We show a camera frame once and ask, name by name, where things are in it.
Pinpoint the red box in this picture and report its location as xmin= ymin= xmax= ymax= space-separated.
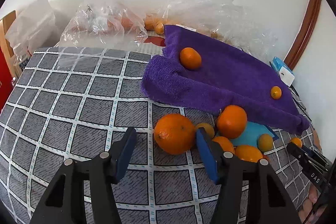
xmin=0 ymin=49 xmax=14 ymax=110

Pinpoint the blue paper sheet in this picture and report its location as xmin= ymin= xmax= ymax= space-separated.
xmin=232 ymin=122 xmax=280 ymax=147

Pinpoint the blue and white box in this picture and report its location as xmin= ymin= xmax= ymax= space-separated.
xmin=270 ymin=56 xmax=295 ymax=87

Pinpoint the purple towel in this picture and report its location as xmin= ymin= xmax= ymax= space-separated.
xmin=140 ymin=25 xmax=311 ymax=134

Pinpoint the grey checked blanket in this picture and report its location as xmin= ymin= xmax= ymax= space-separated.
xmin=0 ymin=47 xmax=324 ymax=224

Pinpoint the mandarin orange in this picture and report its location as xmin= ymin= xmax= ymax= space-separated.
xmin=216 ymin=105 xmax=248 ymax=139
xmin=179 ymin=47 xmax=202 ymax=70
xmin=234 ymin=145 xmax=264 ymax=163
xmin=211 ymin=136 xmax=235 ymax=154

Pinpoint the pile of tan nuts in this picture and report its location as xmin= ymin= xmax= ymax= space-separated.
xmin=210 ymin=29 xmax=233 ymax=45

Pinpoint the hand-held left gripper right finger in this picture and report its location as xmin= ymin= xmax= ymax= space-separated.
xmin=196 ymin=127 xmax=302 ymax=224

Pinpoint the large orange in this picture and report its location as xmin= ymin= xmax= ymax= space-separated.
xmin=154 ymin=113 xmax=196 ymax=155

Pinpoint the pile of kumquats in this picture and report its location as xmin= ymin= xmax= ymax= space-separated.
xmin=144 ymin=13 xmax=165 ymax=35

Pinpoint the small kumquat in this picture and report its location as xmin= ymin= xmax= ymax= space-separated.
xmin=270 ymin=86 xmax=282 ymax=100
xmin=290 ymin=137 xmax=303 ymax=149

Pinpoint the brown wooden frame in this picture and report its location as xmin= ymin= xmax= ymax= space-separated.
xmin=283 ymin=0 xmax=322 ymax=70

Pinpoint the person's right hand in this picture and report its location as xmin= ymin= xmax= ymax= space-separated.
xmin=299 ymin=186 xmax=319 ymax=223

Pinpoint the cardboard box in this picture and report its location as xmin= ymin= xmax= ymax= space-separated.
xmin=0 ymin=10 xmax=17 ymax=62

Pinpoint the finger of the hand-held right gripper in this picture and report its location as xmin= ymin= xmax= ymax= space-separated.
xmin=287 ymin=143 xmax=326 ymax=189
xmin=302 ymin=145 xmax=330 ymax=172

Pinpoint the yellowish round fruit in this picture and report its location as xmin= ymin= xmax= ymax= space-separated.
xmin=195 ymin=123 xmax=215 ymax=139
xmin=257 ymin=134 xmax=274 ymax=152

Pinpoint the large crinkled clear plastic bag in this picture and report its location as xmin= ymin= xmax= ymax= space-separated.
xmin=163 ymin=0 xmax=279 ymax=62

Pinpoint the white plastic bag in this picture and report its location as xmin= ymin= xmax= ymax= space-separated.
xmin=5 ymin=0 xmax=57 ymax=56

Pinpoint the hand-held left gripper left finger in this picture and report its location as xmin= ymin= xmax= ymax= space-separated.
xmin=30 ymin=127 xmax=137 ymax=224

